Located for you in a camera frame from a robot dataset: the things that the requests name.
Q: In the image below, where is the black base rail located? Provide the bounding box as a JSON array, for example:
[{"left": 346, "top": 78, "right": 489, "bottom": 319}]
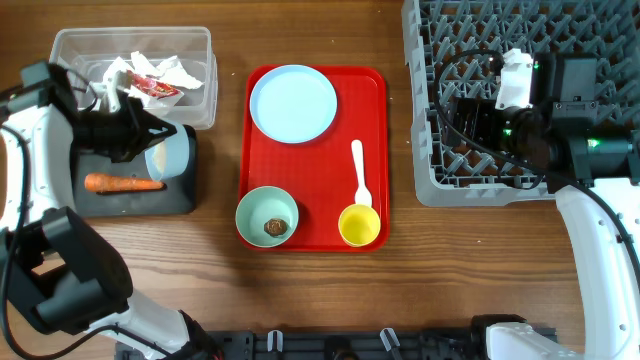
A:
[{"left": 113, "top": 328, "right": 560, "bottom": 360}]

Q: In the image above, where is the light blue plate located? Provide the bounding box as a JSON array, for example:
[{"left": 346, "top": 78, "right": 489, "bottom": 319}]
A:
[{"left": 249, "top": 65, "right": 338, "bottom": 144}]

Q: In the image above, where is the light blue rice bowl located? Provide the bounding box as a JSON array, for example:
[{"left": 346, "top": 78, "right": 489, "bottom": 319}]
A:
[{"left": 144, "top": 121, "right": 190, "bottom": 181}]

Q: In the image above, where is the green bowl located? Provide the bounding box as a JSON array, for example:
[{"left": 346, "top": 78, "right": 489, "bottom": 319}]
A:
[{"left": 235, "top": 186, "right": 299, "bottom": 248}]

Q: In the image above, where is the orange carrot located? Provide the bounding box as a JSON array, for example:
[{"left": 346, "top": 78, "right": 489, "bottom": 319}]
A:
[{"left": 84, "top": 173, "right": 165, "bottom": 193}]

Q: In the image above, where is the red serving tray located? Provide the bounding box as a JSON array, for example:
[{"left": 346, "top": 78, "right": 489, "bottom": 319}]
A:
[{"left": 238, "top": 65, "right": 390, "bottom": 253}]

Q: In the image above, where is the clear plastic waste bin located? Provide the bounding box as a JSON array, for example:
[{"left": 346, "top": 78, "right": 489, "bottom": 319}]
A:
[{"left": 49, "top": 26, "right": 218, "bottom": 130}]

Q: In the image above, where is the white napkin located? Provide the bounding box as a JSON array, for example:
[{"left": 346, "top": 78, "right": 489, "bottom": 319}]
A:
[{"left": 101, "top": 51, "right": 204, "bottom": 111}]

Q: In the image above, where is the grey dishwasher rack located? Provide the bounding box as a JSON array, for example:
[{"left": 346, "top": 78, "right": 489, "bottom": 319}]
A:
[{"left": 402, "top": 0, "right": 639, "bottom": 207}]

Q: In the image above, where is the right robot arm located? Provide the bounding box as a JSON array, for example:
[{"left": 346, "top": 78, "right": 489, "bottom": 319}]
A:
[{"left": 438, "top": 49, "right": 639, "bottom": 359}]

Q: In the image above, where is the white plastic spoon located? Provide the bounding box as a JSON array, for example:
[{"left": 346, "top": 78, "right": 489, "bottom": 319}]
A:
[{"left": 351, "top": 139, "right": 373, "bottom": 207}]

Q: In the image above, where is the yellow cup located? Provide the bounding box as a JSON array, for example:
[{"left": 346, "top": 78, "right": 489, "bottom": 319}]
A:
[{"left": 338, "top": 204, "right": 381, "bottom": 247}]

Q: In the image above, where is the brown food ball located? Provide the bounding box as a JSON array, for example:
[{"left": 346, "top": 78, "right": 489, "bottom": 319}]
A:
[{"left": 264, "top": 218, "right": 288, "bottom": 237}]

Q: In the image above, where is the red snack wrapper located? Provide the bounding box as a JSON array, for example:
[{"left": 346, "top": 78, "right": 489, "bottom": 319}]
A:
[{"left": 127, "top": 71, "right": 182, "bottom": 99}]

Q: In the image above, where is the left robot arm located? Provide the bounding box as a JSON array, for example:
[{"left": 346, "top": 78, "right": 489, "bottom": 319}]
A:
[{"left": 1, "top": 61, "right": 224, "bottom": 359}]

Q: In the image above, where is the black waste tray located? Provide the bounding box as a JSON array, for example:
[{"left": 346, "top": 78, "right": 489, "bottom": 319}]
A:
[{"left": 71, "top": 126, "right": 198, "bottom": 218}]

